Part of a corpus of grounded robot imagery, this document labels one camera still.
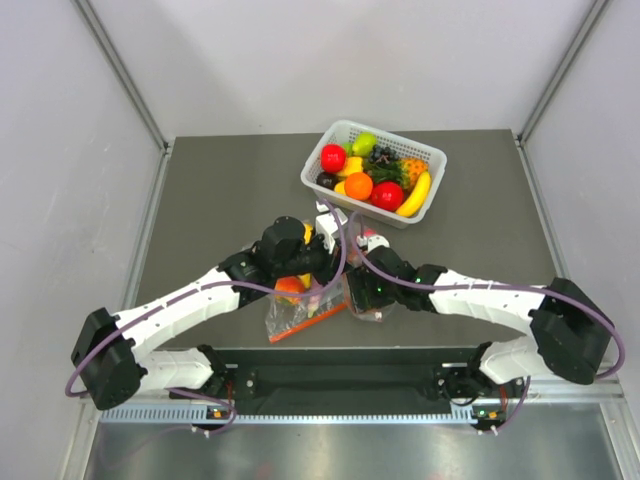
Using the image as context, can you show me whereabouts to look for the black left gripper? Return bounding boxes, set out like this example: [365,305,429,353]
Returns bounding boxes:
[275,229,353,288]

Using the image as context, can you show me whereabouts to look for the green fake pear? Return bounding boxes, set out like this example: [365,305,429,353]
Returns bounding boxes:
[352,131,377,157]

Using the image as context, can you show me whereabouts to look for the purple fake grapes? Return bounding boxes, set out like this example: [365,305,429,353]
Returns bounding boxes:
[369,145,400,166]

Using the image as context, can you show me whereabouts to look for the clear zip bag orange seal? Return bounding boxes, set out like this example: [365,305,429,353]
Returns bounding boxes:
[342,225,393,323]

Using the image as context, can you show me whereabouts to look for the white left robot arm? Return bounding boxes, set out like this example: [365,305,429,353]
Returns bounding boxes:
[71,211,346,411]

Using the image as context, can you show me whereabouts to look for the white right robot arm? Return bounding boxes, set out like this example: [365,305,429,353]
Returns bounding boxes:
[345,246,614,396]

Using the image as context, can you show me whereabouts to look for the red yellow fake peach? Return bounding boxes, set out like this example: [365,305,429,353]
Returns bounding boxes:
[275,276,307,304]

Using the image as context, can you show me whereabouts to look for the yellow fake lemon in bag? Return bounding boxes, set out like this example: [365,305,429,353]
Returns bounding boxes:
[303,223,314,245]

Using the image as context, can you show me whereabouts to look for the purple fake eggplant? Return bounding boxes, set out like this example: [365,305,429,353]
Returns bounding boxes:
[307,294,323,318]

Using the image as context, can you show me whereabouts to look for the yellow fake lemon in basket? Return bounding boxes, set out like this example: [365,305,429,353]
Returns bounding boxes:
[334,181,346,195]

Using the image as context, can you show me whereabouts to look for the dark fake plum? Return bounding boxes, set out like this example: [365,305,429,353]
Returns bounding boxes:
[315,171,340,190]

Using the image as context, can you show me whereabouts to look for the orange fake orange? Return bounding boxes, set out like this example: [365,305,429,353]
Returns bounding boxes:
[344,172,374,201]

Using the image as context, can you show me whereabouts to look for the red fake tomato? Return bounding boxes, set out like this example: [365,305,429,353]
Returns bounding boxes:
[369,181,404,212]

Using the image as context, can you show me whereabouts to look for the yellow fake banana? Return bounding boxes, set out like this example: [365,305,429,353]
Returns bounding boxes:
[395,171,431,217]

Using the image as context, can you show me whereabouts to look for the red fake apple in basket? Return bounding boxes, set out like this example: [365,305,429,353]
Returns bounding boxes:
[320,144,347,174]

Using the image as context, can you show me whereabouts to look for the yellow fake bell pepper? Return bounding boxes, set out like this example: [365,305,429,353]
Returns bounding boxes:
[336,156,364,179]

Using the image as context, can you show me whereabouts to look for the green fake custard apple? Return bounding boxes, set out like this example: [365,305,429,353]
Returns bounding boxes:
[341,142,353,157]

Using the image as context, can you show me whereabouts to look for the fake pineapple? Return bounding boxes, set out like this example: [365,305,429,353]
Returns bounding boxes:
[368,157,429,192]

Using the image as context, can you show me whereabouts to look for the white plastic basket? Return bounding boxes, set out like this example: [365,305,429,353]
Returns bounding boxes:
[301,120,447,229]

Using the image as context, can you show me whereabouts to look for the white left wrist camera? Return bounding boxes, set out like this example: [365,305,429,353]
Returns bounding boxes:
[315,209,348,253]

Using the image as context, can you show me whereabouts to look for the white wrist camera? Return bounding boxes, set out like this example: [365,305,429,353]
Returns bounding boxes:
[355,229,390,252]
[315,209,348,253]

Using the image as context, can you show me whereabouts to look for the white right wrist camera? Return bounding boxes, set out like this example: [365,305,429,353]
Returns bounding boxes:
[355,229,390,252]

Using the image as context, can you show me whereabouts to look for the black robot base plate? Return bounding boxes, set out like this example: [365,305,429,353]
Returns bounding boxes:
[168,346,511,402]

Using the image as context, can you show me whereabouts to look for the grey slotted cable duct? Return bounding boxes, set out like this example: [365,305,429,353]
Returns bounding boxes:
[99,402,506,424]

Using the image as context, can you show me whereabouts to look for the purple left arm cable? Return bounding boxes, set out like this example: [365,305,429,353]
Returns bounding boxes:
[64,198,349,399]

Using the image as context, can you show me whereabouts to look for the aluminium frame post left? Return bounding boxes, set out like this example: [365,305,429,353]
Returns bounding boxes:
[71,0,169,152]

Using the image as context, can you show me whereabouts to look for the aluminium frame post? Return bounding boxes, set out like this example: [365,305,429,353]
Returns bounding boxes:
[515,0,612,147]
[71,0,169,152]

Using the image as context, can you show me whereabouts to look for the aluminium frame post right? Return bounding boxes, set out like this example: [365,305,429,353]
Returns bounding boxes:
[515,0,612,147]

